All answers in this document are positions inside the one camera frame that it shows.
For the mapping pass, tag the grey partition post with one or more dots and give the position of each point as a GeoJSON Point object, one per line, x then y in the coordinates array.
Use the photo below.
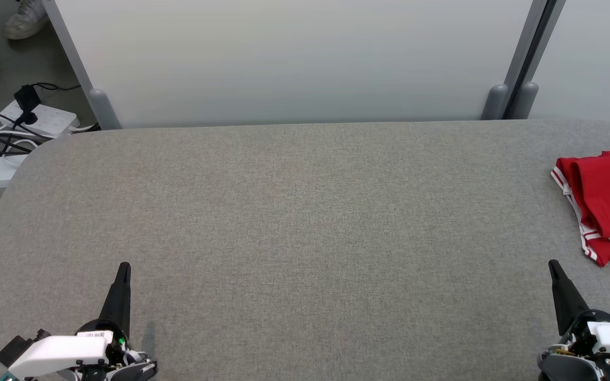
{"type": "Point", "coordinates": [105, 108]}
{"type": "Point", "coordinates": [526, 100]}
{"type": "Point", "coordinates": [494, 103]}

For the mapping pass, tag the white sneaker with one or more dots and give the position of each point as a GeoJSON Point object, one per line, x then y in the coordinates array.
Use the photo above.
{"type": "Point", "coordinates": [27, 18]}

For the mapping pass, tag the black plug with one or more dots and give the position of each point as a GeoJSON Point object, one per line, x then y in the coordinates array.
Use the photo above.
{"type": "Point", "coordinates": [28, 118]}

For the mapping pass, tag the black power adapter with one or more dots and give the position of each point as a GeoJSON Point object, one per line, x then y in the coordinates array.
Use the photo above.
{"type": "Point", "coordinates": [27, 98]}

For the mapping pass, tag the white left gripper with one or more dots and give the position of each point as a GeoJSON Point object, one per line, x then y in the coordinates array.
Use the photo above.
{"type": "Point", "coordinates": [61, 352]}

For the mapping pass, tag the white power strip with sockets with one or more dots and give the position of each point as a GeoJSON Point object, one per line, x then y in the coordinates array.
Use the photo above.
{"type": "Point", "coordinates": [53, 120]}

